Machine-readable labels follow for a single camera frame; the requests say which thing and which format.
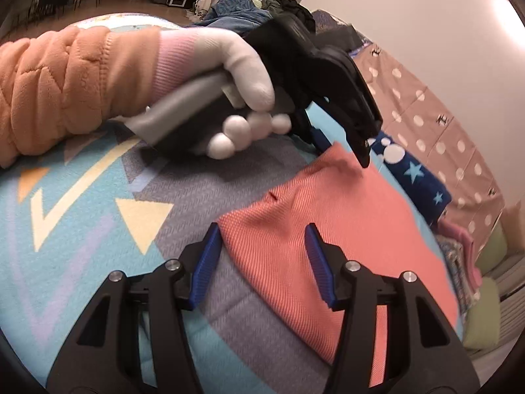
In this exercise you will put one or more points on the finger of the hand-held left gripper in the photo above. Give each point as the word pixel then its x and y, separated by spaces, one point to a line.
pixel 320 139
pixel 357 102

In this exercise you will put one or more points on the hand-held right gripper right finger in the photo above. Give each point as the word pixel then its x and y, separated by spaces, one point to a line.
pixel 319 267

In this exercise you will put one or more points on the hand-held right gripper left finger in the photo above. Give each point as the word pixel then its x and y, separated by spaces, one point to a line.
pixel 206 263

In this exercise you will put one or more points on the salmon pink bear sweater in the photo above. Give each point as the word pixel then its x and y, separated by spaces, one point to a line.
pixel 369 234

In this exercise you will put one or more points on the person's left forearm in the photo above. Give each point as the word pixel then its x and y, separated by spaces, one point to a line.
pixel 61 86

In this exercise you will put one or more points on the black crumpled clothes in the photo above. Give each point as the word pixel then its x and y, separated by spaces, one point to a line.
pixel 297 12

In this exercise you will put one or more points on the person's left hand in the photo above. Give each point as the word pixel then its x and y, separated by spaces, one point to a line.
pixel 246 61

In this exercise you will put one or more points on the dark patterned quilt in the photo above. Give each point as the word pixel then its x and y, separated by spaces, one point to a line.
pixel 340 35

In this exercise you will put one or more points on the striped grey garment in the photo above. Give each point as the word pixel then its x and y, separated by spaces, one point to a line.
pixel 271 5

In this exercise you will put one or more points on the blue knitted blanket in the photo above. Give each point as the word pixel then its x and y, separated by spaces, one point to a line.
pixel 233 8

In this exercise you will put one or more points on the brown polka dot blanket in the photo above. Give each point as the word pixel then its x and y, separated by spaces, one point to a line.
pixel 443 131

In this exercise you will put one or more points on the navy star fleece blanket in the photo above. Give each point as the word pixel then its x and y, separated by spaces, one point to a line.
pixel 418 184

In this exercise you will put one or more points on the grey floral folded garment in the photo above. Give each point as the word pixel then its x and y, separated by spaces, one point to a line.
pixel 455 269

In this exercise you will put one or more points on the pink folded garment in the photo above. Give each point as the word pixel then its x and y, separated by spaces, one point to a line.
pixel 464 238

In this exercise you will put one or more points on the large green pillow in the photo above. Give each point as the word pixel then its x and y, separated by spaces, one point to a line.
pixel 484 316

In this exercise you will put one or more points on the tan pillow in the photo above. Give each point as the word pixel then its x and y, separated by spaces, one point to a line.
pixel 514 217

